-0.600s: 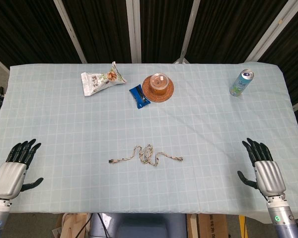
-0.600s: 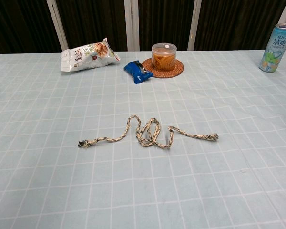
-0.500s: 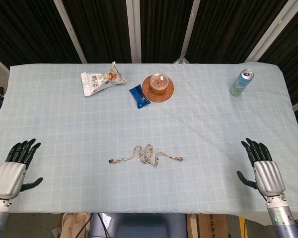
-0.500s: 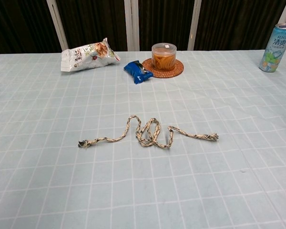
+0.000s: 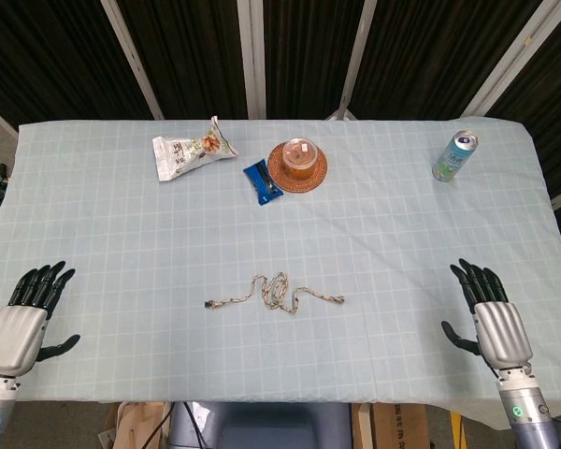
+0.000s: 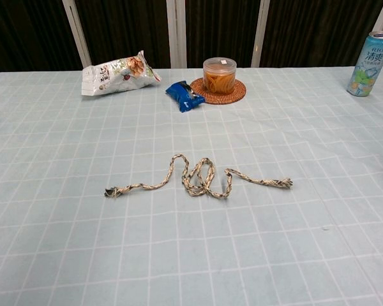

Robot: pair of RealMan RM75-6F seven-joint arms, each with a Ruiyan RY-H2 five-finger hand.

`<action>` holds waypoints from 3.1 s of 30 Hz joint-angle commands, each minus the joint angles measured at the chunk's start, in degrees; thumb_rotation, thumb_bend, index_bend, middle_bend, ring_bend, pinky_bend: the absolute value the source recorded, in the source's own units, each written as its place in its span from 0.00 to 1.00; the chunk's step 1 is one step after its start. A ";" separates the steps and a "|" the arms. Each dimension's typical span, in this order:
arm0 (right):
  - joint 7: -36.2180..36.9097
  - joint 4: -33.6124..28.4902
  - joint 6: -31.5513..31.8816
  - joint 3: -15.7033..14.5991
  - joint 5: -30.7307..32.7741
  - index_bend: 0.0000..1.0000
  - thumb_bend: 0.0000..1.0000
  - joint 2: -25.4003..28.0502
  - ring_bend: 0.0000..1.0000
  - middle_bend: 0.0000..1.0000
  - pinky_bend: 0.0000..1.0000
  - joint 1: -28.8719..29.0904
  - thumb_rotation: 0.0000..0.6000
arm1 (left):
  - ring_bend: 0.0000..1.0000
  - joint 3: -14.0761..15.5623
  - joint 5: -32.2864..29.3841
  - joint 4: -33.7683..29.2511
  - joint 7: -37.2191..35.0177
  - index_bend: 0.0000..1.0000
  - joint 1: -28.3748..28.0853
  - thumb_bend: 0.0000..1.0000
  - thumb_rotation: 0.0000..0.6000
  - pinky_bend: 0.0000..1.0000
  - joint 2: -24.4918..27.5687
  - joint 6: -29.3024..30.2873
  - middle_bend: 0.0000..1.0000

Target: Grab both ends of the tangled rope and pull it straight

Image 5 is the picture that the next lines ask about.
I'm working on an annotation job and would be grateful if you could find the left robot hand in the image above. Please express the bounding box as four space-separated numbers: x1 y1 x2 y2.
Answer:
0 260 81 378

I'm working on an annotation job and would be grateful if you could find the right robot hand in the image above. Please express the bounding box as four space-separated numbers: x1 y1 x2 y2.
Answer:
440 257 535 370

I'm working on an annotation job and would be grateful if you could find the braided beige rope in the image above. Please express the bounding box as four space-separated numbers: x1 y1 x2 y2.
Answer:
204 270 346 315

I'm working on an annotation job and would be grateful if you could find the brown cardboard box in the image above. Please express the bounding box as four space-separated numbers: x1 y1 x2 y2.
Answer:
352 402 431 449

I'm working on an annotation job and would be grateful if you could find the brown paper bag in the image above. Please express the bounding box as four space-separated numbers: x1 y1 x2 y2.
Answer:
97 400 172 449

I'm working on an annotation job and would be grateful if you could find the light blue drink can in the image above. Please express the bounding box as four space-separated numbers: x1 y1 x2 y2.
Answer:
431 129 479 183

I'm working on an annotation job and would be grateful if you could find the white snack bag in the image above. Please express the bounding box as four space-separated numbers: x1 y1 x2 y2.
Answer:
151 115 241 183

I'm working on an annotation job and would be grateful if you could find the light blue checked tablecloth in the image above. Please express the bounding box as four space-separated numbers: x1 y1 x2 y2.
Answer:
0 115 561 429

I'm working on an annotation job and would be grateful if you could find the black curtain panel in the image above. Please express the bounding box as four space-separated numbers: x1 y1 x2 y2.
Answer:
350 0 543 122
261 0 359 121
116 0 252 121
0 0 155 122
488 0 561 200

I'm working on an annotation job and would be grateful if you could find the round woven coaster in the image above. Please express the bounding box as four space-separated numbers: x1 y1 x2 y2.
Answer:
267 141 330 194

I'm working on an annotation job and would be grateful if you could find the grey-blue robot torso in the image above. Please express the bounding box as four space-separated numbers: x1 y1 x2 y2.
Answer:
169 400 354 449

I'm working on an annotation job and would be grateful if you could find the clear jar with orange contents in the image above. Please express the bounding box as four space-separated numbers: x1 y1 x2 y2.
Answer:
281 137 320 180

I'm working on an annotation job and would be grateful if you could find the blue snack packet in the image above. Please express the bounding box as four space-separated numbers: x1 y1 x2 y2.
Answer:
242 159 285 207

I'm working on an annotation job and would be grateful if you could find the white partition post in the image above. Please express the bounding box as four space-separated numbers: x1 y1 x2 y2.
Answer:
462 0 561 117
326 0 380 122
100 0 165 121
237 0 267 119

